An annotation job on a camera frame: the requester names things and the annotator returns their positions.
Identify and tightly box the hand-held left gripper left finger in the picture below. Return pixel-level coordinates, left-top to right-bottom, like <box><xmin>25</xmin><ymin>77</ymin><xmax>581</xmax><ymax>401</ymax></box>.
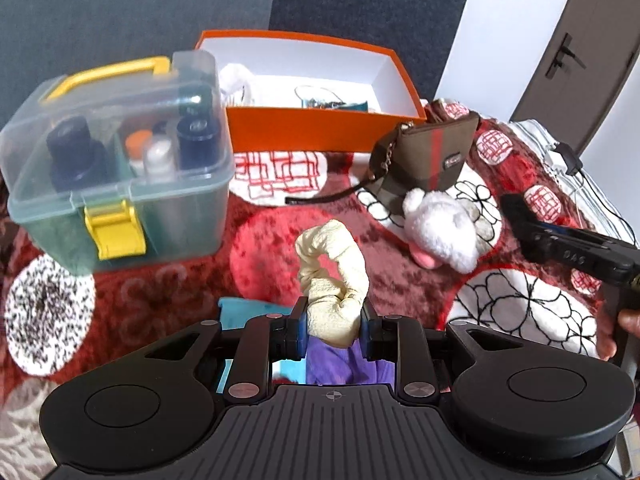
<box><xmin>142</xmin><ymin>296</ymin><xmax>311</xmax><ymax>406</ymax></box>

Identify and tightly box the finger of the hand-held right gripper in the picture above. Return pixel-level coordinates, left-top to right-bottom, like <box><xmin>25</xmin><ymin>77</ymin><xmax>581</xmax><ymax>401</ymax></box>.
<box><xmin>501</xmin><ymin>193</ymin><xmax>541</xmax><ymax>258</ymax></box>

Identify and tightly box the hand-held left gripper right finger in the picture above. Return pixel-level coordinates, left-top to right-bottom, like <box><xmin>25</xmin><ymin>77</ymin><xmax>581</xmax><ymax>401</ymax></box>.
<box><xmin>359</xmin><ymin>300</ymin><xmax>521</xmax><ymax>406</ymax></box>

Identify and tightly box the purple cloth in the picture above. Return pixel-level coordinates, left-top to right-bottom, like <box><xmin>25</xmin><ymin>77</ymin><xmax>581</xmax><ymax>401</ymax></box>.
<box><xmin>306</xmin><ymin>337</ymin><xmax>398</xmax><ymax>386</ymax></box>

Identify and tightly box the teal cloth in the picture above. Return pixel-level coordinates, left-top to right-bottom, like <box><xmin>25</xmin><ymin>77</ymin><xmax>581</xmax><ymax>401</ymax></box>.
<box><xmin>215</xmin><ymin>297</ymin><xmax>307</xmax><ymax>393</ymax></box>

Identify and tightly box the cream cloth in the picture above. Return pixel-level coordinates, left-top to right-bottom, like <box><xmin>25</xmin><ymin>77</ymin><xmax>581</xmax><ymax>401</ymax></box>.
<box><xmin>295</xmin><ymin>220</ymin><xmax>370</xmax><ymax>348</ymax></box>

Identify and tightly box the white plush toy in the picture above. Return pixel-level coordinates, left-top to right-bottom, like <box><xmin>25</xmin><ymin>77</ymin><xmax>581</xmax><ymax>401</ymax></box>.
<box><xmin>402</xmin><ymin>187</ymin><xmax>493</xmax><ymax>275</ymax></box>

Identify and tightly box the orange cardboard box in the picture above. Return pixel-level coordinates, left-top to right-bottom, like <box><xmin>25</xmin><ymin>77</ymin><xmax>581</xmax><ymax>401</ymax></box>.
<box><xmin>194</xmin><ymin>29</ymin><xmax>428</xmax><ymax>153</ymax></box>

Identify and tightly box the white cloth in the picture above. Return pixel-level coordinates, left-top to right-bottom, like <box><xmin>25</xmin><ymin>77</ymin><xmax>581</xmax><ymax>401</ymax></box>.
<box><xmin>219</xmin><ymin>62</ymin><xmax>253</xmax><ymax>107</ymax></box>

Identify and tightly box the person's right hand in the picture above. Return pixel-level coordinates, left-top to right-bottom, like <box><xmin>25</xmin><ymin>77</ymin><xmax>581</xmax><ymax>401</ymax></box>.
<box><xmin>596</xmin><ymin>305</ymin><xmax>640</xmax><ymax>362</ymax></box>

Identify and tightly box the white patterned bedsheet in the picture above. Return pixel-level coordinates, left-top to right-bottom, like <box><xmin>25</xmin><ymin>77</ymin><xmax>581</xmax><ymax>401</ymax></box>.
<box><xmin>515</xmin><ymin>119</ymin><xmax>640</xmax><ymax>253</ymax></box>

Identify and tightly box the brown striped zipper pouch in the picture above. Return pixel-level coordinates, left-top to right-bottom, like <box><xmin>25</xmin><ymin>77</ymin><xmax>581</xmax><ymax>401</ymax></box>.
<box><xmin>285</xmin><ymin>100</ymin><xmax>483</xmax><ymax>233</ymax></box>

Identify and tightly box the brown door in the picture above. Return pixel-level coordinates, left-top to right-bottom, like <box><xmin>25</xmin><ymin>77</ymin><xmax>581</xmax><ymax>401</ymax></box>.
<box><xmin>510</xmin><ymin>0</ymin><xmax>640</xmax><ymax>161</ymax></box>

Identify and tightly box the navy cap bottle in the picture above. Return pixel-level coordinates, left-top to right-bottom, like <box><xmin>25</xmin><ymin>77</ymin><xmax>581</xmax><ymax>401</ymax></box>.
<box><xmin>175</xmin><ymin>109</ymin><xmax>223</xmax><ymax>171</ymax></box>

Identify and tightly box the white bottle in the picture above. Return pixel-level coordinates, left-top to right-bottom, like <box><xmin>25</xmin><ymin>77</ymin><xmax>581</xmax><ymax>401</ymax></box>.
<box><xmin>144</xmin><ymin>135</ymin><xmax>177</xmax><ymax>181</ymax></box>

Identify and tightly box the orange cap bottle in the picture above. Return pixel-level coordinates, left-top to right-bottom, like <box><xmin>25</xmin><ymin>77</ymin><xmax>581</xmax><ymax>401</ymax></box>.
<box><xmin>124</xmin><ymin>129</ymin><xmax>153</xmax><ymax>171</ymax></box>

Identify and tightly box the clear plastic storage box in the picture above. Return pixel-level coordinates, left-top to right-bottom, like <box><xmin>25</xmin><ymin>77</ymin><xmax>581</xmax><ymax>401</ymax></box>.
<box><xmin>0</xmin><ymin>50</ymin><xmax>235</xmax><ymax>276</ymax></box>

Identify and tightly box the black cap bottle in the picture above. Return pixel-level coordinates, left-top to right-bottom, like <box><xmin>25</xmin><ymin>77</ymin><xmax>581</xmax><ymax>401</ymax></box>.
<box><xmin>46</xmin><ymin>115</ymin><xmax>110</xmax><ymax>192</ymax></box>

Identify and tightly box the black charger with cable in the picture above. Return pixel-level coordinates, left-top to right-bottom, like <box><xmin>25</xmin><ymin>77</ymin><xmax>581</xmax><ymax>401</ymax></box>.
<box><xmin>549</xmin><ymin>142</ymin><xmax>637</xmax><ymax>248</ymax></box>

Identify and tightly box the black door handle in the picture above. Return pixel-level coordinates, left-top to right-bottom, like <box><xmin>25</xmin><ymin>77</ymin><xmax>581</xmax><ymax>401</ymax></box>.
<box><xmin>545</xmin><ymin>34</ymin><xmax>587</xmax><ymax>80</ymax></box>

